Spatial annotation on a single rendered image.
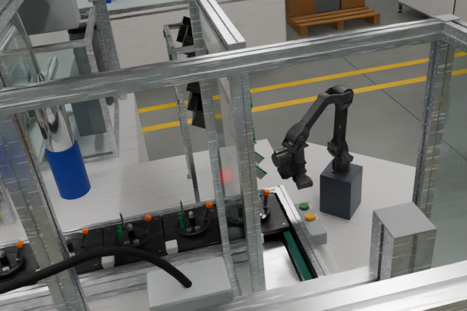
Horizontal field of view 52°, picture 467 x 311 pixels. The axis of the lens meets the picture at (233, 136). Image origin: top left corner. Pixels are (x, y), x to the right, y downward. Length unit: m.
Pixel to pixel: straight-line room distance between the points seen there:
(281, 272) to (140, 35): 4.17
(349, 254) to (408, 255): 1.31
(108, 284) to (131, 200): 0.59
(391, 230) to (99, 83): 0.46
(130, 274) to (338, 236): 0.85
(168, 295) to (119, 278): 1.20
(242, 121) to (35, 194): 0.38
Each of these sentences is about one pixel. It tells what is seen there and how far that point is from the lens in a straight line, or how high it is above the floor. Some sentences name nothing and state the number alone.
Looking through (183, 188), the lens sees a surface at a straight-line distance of 2.41.
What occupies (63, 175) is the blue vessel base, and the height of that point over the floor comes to 1.01.
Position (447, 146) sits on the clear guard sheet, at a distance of 0.94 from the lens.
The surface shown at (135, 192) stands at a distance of 2.45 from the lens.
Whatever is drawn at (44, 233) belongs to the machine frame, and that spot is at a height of 1.71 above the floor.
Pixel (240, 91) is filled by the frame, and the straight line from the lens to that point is 0.85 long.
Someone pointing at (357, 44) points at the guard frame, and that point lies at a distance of 0.81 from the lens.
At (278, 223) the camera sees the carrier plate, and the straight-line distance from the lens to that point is 1.96.
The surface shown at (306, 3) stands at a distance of 7.37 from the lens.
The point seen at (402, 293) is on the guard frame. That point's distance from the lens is 0.36.
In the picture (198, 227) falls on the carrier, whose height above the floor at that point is 1.01.
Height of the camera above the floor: 2.25
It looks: 30 degrees down
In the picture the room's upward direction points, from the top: 6 degrees counter-clockwise
